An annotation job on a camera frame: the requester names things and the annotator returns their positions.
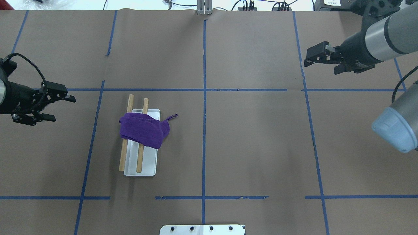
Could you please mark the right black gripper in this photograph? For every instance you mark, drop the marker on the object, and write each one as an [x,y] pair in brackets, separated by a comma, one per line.
[356,50]

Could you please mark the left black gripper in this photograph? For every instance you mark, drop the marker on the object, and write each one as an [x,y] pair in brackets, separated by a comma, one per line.
[19,97]

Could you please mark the purple towel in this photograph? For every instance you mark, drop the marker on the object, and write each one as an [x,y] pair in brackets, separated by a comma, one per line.
[144,129]

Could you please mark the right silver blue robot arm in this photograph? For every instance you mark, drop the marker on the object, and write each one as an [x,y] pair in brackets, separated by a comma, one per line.
[388,31]

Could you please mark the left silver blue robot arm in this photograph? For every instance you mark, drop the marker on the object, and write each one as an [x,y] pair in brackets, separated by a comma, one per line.
[7,68]

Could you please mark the white wooden towel rack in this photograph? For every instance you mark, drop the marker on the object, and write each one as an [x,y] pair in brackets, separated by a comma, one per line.
[135,156]

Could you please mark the black power box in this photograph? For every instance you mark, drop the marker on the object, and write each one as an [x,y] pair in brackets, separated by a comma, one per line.
[332,5]

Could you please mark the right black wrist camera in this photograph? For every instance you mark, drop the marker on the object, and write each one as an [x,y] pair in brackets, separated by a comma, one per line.
[375,8]

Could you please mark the aluminium frame post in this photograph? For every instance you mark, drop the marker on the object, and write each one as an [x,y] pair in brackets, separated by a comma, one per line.
[204,7]

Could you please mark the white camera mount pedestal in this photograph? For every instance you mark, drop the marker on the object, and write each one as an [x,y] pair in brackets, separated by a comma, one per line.
[214,229]

